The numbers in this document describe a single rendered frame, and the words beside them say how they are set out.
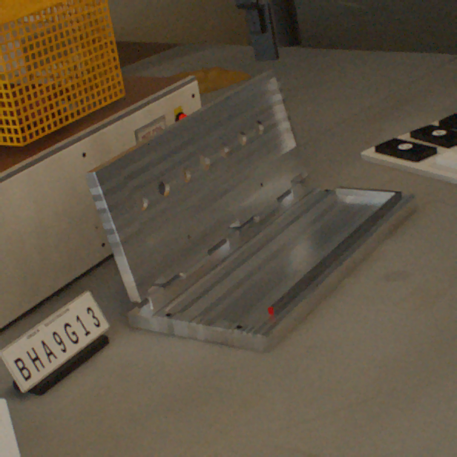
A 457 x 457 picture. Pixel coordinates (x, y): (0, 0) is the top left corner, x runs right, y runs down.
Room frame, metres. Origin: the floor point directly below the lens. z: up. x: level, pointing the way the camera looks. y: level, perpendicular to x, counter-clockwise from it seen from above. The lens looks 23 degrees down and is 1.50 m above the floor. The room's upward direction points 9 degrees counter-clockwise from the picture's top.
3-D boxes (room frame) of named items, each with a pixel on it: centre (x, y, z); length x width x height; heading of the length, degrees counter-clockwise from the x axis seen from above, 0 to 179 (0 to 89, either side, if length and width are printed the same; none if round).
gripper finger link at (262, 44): (1.27, -0.07, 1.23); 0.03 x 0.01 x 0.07; 58
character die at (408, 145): (1.63, -0.31, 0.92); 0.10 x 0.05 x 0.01; 34
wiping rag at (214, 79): (2.38, 0.01, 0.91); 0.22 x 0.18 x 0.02; 24
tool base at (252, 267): (1.30, -0.06, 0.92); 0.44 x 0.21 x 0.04; 144
